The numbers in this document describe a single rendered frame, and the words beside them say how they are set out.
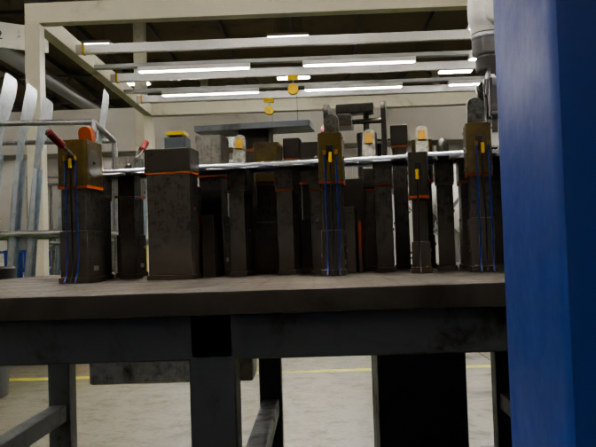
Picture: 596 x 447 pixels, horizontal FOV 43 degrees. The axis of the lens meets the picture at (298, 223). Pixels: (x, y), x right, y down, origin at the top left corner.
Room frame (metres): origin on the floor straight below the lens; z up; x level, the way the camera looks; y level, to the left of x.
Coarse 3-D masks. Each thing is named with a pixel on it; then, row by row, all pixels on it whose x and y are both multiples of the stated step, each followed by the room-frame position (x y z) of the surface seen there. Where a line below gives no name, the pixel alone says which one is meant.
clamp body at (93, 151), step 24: (72, 144) 1.87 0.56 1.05; (96, 144) 1.94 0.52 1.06; (72, 168) 1.87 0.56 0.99; (96, 168) 1.93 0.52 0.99; (72, 192) 1.88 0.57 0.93; (96, 192) 1.94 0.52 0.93; (72, 216) 1.87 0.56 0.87; (96, 216) 1.94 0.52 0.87; (72, 240) 1.87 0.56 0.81; (96, 240) 1.93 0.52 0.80; (72, 264) 1.87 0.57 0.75; (96, 264) 1.92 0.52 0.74
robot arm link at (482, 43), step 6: (492, 30) 1.87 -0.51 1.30; (474, 36) 1.89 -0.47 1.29; (480, 36) 1.88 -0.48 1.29; (486, 36) 1.87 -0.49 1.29; (492, 36) 1.87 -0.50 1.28; (474, 42) 1.89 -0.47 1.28; (480, 42) 1.88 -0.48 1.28; (486, 42) 1.87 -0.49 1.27; (492, 42) 1.87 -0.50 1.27; (474, 48) 1.90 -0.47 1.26; (480, 48) 1.88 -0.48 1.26; (486, 48) 1.87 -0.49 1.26; (492, 48) 1.87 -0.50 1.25; (474, 54) 1.90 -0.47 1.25; (480, 54) 1.90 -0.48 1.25; (486, 54) 1.88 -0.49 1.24; (492, 54) 1.88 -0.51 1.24
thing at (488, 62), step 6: (480, 60) 1.89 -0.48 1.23; (486, 60) 1.88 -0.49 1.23; (492, 60) 1.87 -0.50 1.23; (480, 66) 1.89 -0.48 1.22; (486, 66) 1.88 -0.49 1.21; (492, 66) 1.87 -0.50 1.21; (480, 72) 1.91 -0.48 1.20; (486, 72) 1.91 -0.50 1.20; (492, 72) 1.87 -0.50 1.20; (486, 78) 1.91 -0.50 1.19
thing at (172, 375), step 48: (0, 336) 1.29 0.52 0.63; (48, 336) 1.29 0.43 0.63; (96, 336) 1.29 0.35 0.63; (144, 336) 1.29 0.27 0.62; (192, 336) 1.29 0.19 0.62; (240, 336) 1.28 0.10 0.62; (288, 336) 1.28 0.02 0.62; (336, 336) 1.28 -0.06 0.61; (384, 336) 1.28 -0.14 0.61; (432, 336) 1.28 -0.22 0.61; (480, 336) 1.27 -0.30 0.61; (48, 384) 2.76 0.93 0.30; (96, 384) 1.55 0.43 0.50; (192, 384) 1.29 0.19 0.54; (48, 432) 2.56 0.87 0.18; (192, 432) 1.29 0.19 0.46; (240, 432) 1.34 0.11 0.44
